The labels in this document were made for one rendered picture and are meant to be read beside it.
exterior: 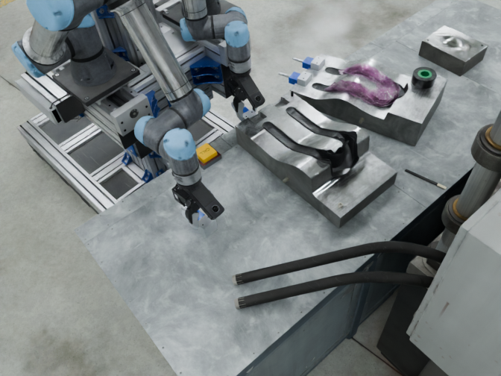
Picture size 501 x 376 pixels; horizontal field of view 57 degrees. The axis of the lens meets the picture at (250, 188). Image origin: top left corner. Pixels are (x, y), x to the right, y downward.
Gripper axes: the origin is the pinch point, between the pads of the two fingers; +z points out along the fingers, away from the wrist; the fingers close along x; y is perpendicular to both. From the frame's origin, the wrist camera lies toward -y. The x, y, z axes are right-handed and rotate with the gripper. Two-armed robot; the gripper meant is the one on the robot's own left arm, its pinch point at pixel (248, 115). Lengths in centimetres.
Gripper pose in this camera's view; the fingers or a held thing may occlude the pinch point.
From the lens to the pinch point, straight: 171.2
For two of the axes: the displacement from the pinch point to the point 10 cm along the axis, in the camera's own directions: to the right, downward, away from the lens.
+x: -8.3, 4.7, -3.0
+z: 0.7, 6.2, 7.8
